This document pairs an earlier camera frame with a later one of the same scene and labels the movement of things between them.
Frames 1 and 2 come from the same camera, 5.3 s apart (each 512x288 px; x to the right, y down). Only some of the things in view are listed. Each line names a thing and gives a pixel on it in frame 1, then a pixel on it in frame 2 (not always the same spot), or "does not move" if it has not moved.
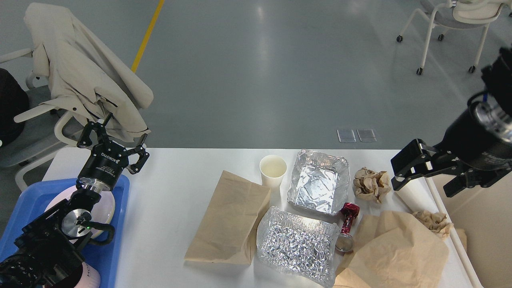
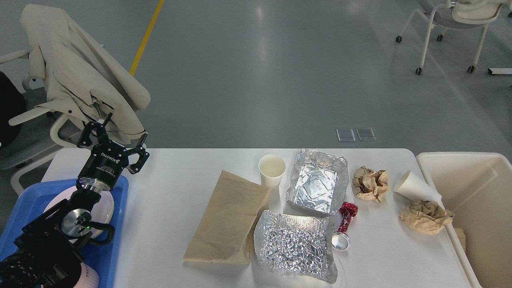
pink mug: [91, 278] does not move
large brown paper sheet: [392, 250] -> [460, 233]
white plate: [103, 212] does not move
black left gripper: [103, 167] does not move
